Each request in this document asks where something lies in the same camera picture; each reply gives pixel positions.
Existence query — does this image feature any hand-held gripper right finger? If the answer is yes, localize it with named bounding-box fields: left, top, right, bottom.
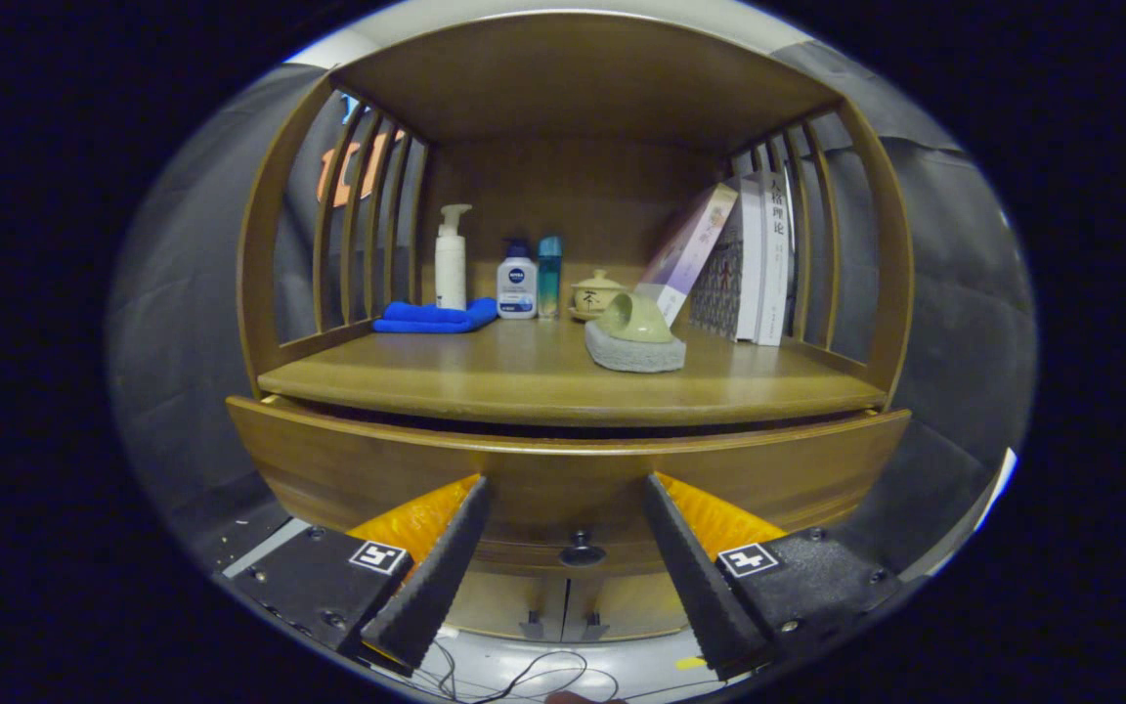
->
left=643, top=472, right=906, bottom=682

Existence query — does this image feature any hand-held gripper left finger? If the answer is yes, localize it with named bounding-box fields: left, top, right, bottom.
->
left=221, top=475, right=496, bottom=676

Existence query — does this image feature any wooden drawer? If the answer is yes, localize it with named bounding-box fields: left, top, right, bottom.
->
left=226, top=394, right=913, bottom=578

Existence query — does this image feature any pale green scrub brush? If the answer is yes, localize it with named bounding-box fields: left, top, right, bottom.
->
left=585, top=290, right=687, bottom=374

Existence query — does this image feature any wooden cabinet door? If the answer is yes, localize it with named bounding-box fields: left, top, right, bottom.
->
left=446, top=572, right=569, bottom=641
left=563, top=572, right=691, bottom=641

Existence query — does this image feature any wooden countertop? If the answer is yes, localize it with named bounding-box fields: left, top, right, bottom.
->
left=257, top=318, right=888, bottom=426

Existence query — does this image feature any wooden cabinet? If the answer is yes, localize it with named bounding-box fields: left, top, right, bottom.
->
left=226, top=12, right=916, bottom=646

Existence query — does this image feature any blue folded cloth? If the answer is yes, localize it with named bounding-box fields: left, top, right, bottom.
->
left=372, top=297, right=499, bottom=334

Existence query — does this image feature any white lotion bottle blue cap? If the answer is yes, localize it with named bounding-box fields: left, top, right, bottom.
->
left=497, top=238, right=539, bottom=320

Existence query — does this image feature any patterned cover book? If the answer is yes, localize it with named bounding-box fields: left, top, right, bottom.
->
left=688, top=176, right=767, bottom=341

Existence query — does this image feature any white pump bottle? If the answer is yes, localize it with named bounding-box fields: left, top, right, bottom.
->
left=434, top=203, right=473, bottom=312

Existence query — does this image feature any lidded beige tea cup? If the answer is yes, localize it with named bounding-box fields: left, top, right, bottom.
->
left=569, top=269, right=628, bottom=322

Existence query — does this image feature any teal slim bottle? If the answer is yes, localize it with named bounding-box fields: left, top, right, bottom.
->
left=537, top=235, right=563, bottom=320

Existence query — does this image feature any purple book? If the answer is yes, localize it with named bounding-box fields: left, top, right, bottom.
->
left=636, top=183, right=740, bottom=328

